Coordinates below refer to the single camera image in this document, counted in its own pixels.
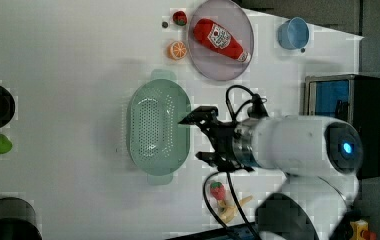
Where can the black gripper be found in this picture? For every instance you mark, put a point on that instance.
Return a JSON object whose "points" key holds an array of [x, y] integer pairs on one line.
{"points": [[221, 137]]}

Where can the mint green strainer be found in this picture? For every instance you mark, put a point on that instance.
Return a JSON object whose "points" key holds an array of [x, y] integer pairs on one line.
{"points": [[157, 144]]}

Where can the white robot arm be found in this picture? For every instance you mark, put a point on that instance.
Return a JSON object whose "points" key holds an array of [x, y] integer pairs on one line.
{"points": [[320, 157]]}

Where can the red toy strawberry near banana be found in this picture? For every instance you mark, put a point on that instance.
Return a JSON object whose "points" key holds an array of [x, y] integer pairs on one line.
{"points": [[217, 190]]}

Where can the yellow toy banana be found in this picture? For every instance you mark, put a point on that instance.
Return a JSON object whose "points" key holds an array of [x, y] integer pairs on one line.
{"points": [[228, 212]]}

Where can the orange slice toy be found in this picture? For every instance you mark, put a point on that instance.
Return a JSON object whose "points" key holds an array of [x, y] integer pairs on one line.
{"points": [[177, 50]]}

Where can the red ketchup bottle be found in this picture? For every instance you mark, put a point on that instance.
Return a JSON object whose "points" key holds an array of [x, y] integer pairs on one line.
{"points": [[218, 39]]}

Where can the red toy strawberry by plate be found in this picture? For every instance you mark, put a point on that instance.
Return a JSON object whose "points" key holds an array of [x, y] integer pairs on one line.
{"points": [[180, 18]]}

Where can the blue bowl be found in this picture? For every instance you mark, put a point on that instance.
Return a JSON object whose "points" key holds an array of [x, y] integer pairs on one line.
{"points": [[293, 34]]}

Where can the silver toaster oven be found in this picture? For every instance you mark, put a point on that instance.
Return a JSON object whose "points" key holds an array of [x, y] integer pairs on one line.
{"points": [[354, 99]]}

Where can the dark round container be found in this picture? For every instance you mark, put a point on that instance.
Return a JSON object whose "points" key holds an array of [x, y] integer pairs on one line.
{"points": [[18, 220]]}

